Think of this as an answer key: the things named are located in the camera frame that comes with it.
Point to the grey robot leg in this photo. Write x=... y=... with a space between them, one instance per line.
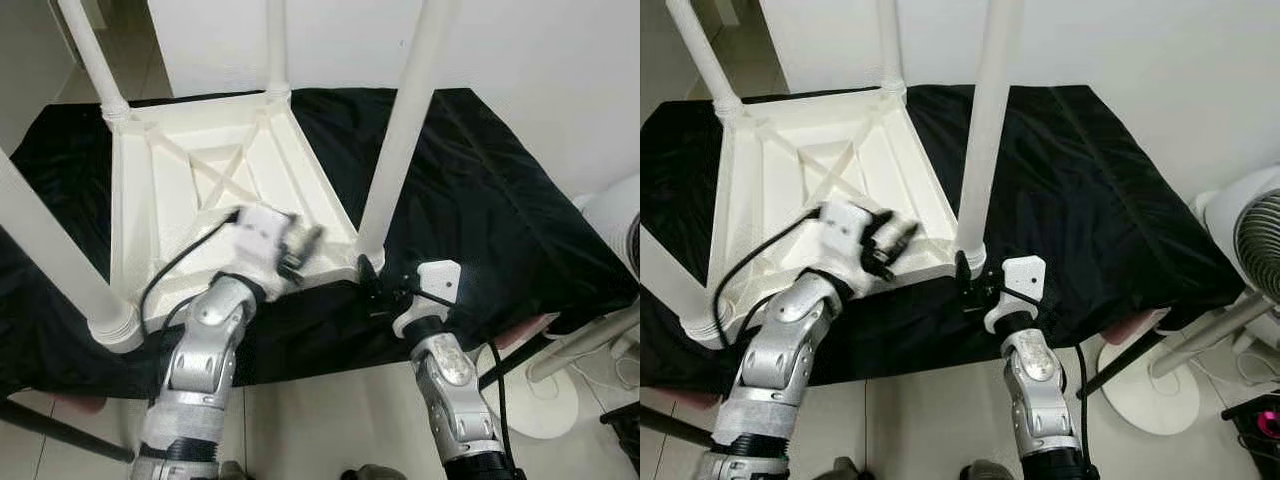
x=232 y=471
x=840 y=469
x=988 y=471
x=372 y=472

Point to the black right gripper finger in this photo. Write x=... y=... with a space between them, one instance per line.
x=368 y=272
x=965 y=270

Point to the magenta metal part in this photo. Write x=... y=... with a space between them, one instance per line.
x=1270 y=416

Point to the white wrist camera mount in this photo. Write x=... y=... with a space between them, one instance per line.
x=258 y=235
x=440 y=280
x=1025 y=275
x=845 y=228

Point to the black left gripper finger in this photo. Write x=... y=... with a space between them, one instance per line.
x=293 y=234
x=310 y=243
x=876 y=226
x=900 y=238

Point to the grey robot left leg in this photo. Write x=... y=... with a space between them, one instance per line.
x=232 y=471
x=840 y=469

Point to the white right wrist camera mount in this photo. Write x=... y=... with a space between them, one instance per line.
x=1025 y=275
x=440 y=280

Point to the white plastic children table top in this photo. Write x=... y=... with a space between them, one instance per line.
x=780 y=180
x=170 y=180

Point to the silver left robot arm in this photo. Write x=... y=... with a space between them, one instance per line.
x=780 y=350
x=200 y=350

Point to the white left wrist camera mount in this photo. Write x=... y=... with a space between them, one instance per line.
x=845 y=228
x=258 y=235

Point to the black cloth table cover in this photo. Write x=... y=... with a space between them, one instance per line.
x=500 y=180
x=1120 y=180

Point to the black metal table leg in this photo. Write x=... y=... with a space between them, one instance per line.
x=60 y=432
x=510 y=368
x=675 y=425
x=1120 y=365

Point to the grey robot right leg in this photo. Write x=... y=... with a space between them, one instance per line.
x=372 y=472
x=988 y=471

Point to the white standing fan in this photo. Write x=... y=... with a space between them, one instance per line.
x=1250 y=230
x=545 y=400

